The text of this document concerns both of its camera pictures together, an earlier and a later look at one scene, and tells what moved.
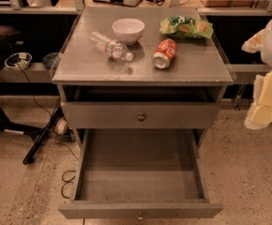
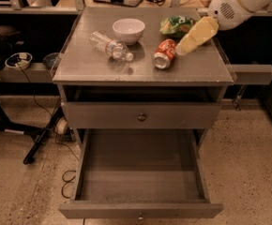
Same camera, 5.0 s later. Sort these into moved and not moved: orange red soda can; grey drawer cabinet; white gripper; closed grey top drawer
Moved: white gripper
Not moved: grey drawer cabinet; orange red soda can; closed grey top drawer
